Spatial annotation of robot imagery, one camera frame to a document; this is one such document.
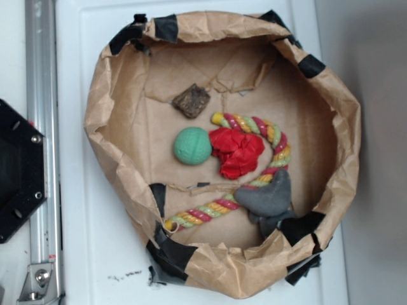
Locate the brown paper bag bin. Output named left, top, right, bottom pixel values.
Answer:
left=85, top=11, right=361, bottom=299

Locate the red crumpled paper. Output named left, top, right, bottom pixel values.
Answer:
left=209, top=127, right=265, bottom=180

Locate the brown rough rock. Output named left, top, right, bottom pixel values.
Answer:
left=172, top=83, right=210, bottom=119

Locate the black hexagonal robot base plate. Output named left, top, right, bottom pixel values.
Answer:
left=0, top=100, right=46, bottom=244

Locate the aluminium extrusion rail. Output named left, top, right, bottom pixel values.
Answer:
left=25, top=1, right=65, bottom=304

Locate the multicolour twisted rope toy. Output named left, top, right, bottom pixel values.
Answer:
left=164, top=112, right=291, bottom=231

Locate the grey plush toy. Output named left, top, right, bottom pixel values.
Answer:
left=234, top=168, right=297, bottom=238

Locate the green rubber ball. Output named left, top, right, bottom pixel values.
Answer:
left=173, top=127, right=212, bottom=165

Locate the metal corner bracket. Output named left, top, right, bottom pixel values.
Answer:
left=17, top=262, right=57, bottom=304

